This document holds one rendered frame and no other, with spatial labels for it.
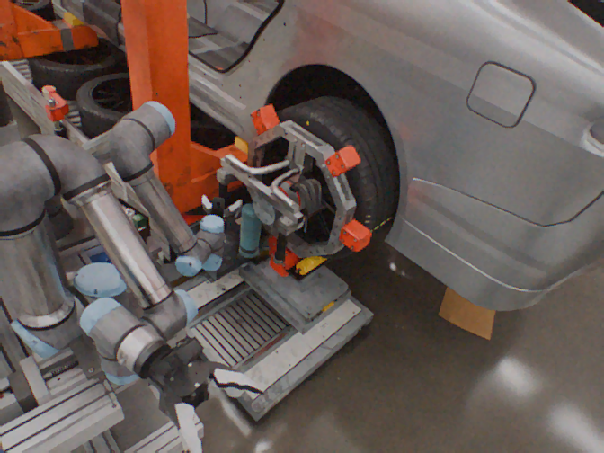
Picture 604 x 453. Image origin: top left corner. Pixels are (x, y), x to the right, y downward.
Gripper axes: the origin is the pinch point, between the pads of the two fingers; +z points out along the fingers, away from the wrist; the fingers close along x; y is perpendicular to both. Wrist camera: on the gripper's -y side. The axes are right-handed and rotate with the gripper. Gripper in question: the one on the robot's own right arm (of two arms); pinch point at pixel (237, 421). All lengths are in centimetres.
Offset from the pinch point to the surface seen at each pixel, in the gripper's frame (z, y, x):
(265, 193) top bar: -52, 15, -79
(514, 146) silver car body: 12, -26, -104
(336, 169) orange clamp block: -35, 2, -94
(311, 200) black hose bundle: -37, 12, -84
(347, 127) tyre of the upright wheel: -42, -8, -109
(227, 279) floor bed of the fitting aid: -84, 102, -112
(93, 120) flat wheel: -209, 64, -122
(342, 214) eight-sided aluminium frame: -28, 17, -94
